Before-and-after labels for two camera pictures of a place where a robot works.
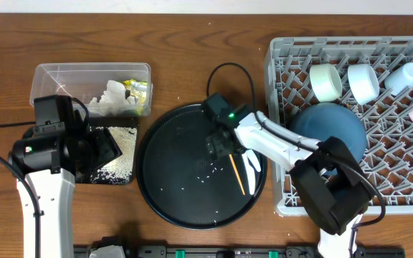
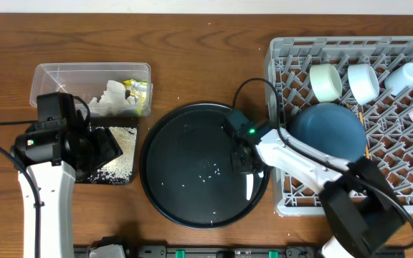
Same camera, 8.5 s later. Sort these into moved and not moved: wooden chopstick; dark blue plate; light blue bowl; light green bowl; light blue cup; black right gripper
Moved: black right gripper; wooden chopstick
Not moved: light blue cup; light green bowl; dark blue plate; light blue bowl
